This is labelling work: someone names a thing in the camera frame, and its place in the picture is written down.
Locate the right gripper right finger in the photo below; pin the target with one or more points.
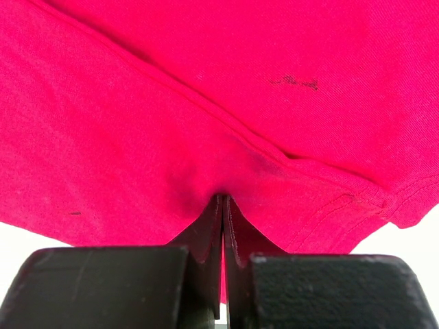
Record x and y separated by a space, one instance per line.
270 288

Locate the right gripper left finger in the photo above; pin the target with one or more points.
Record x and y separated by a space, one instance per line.
176 285

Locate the crimson red t shirt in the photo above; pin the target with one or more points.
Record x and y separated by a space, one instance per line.
121 119

